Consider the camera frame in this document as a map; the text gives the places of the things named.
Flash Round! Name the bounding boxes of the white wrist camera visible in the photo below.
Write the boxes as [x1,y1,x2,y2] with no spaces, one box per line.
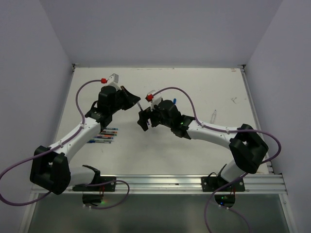
[107,73,121,91]
[145,90,163,111]

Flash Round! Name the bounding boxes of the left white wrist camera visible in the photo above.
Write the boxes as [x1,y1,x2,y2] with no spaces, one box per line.
[107,73,121,91]

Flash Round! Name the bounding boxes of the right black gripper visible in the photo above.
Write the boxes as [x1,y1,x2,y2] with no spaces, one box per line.
[138,104,173,130]

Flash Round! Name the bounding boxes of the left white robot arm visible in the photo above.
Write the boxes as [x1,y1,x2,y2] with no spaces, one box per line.
[30,85,140,195]

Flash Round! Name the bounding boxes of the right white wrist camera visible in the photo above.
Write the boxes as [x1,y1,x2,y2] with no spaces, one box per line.
[145,90,163,111]

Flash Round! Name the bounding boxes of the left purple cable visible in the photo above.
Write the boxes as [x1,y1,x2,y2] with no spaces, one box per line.
[0,77,107,207]

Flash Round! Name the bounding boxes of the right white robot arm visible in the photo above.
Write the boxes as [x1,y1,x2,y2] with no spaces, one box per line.
[138,100,268,191]

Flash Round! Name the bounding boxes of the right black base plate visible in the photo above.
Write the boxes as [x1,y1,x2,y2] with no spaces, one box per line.
[201,176,245,192]

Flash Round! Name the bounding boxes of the aluminium front rail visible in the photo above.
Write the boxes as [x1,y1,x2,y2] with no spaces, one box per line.
[31,173,289,196]

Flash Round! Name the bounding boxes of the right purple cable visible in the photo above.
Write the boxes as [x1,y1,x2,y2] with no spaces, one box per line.
[152,86,282,233]

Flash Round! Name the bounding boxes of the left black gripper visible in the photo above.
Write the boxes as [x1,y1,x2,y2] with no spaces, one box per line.
[109,85,140,114]

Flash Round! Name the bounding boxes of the purple cable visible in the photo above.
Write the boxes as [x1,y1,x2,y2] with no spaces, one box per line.
[0,77,107,207]
[152,86,282,233]

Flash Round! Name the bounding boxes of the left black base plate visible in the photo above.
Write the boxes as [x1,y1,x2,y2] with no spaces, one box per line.
[72,176,116,192]

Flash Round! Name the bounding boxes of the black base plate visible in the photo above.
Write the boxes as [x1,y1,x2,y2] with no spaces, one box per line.
[72,176,116,192]
[201,176,245,192]

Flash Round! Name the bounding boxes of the aluminium right side rail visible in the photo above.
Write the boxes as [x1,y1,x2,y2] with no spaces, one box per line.
[238,65,275,175]

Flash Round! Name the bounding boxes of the aluminium rail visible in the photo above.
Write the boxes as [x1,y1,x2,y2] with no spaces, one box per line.
[31,173,289,196]
[238,65,275,175]

